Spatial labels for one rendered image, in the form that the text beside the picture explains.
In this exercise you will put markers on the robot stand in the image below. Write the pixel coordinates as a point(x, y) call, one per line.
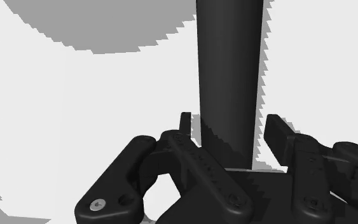
point(228, 77)

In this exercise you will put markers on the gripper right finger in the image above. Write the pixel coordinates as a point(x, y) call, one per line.
point(309, 173)

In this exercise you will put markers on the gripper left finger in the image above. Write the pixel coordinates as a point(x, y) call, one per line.
point(194, 169)

